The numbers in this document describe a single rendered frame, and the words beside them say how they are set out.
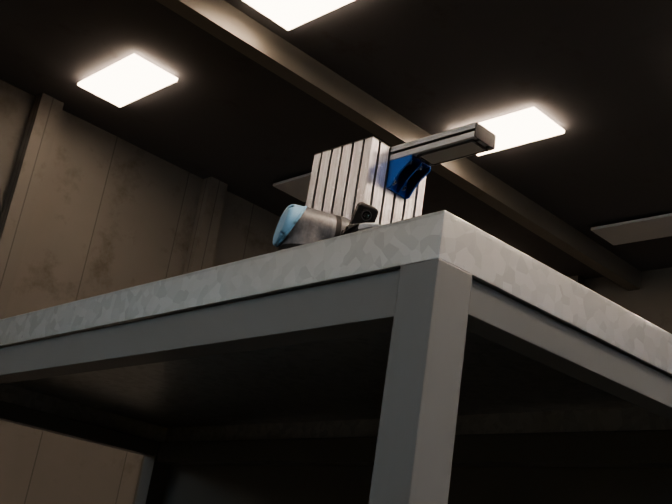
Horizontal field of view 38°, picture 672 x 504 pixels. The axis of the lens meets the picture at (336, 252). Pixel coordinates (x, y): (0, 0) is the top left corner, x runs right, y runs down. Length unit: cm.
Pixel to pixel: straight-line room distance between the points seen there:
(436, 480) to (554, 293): 22
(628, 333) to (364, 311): 27
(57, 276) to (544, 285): 1174
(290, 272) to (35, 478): 1142
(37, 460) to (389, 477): 1158
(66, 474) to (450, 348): 1176
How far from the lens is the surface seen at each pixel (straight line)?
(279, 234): 241
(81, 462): 1253
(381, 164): 283
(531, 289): 83
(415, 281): 75
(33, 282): 1232
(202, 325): 97
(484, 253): 78
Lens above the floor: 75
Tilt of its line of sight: 20 degrees up
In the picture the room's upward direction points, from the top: 9 degrees clockwise
